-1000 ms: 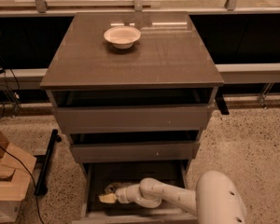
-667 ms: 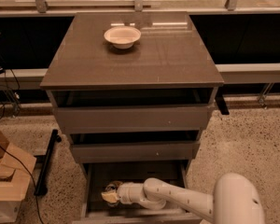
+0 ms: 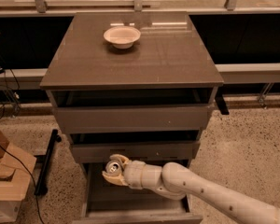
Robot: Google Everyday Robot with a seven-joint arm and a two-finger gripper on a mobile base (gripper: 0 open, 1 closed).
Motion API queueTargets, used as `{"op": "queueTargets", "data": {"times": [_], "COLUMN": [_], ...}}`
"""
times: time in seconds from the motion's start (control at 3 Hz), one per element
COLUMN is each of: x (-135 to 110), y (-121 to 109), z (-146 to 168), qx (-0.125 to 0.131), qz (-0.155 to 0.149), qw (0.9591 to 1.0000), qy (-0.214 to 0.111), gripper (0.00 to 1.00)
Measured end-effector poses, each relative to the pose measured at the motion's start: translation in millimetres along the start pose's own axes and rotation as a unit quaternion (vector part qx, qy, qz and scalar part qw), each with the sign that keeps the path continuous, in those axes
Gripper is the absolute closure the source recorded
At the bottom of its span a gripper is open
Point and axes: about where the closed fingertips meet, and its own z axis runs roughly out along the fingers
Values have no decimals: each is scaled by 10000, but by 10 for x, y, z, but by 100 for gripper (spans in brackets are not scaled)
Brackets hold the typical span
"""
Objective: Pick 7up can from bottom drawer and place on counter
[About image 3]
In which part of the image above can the bottom open grey drawer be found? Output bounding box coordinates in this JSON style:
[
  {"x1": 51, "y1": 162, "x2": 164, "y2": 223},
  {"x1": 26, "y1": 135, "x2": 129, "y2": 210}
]
[{"x1": 72, "y1": 163, "x2": 203, "y2": 224}]

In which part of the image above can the grey drawer cabinet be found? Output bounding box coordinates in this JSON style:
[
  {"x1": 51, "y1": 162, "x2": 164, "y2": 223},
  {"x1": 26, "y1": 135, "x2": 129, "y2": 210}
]
[{"x1": 39, "y1": 10, "x2": 225, "y2": 224}]

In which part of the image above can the top grey drawer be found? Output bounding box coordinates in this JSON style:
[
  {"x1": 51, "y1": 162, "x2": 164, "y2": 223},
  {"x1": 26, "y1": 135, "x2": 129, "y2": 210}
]
[{"x1": 53, "y1": 105, "x2": 213, "y2": 134}]

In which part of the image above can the cardboard box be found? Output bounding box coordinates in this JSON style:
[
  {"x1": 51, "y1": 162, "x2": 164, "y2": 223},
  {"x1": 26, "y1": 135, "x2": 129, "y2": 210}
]
[{"x1": 0, "y1": 131, "x2": 36, "y2": 223}]

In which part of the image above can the white bowl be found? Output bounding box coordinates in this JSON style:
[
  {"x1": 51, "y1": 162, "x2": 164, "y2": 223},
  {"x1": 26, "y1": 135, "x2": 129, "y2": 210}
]
[{"x1": 104, "y1": 26, "x2": 141, "y2": 49}]

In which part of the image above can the middle grey drawer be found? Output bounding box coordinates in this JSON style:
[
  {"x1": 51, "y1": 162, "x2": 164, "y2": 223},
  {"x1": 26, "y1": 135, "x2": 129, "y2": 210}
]
[{"x1": 71, "y1": 141, "x2": 200, "y2": 163}]

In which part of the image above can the silver 7up can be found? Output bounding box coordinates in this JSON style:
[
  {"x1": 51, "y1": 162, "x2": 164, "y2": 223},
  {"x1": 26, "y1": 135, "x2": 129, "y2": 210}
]
[{"x1": 105, "y1": 161, "x2": 123, "y2": 176}]

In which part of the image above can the black cable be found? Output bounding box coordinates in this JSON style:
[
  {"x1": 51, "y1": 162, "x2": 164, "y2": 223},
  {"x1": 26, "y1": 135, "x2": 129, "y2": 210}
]
[{"x1": 0, "y1": 133, "x2": 46, "y2": 224}]

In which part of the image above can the black bracket right of cabinet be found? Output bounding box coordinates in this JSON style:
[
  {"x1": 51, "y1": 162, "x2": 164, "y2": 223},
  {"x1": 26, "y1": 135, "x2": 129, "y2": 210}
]
[{"x1": 215, "y1": 89, "x2": 230, "y2": 115}]

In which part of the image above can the black metal stand leg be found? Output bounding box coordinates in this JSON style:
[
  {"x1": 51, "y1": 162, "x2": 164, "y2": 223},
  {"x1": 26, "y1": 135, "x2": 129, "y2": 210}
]
[{"x1": 35, "y1": 129, "x2": 62, "y2": 196}]

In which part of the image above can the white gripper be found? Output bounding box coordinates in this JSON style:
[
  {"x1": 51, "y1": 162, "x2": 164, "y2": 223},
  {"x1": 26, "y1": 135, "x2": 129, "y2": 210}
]
[{"x1": 102, "y1": 154, "x2": 162, "y2": 190}]

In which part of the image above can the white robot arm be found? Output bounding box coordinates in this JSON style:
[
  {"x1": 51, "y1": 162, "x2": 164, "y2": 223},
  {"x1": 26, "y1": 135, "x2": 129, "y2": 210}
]
[{"x1": 102, "y1": 154, "x2": 280, "y2": 224}]

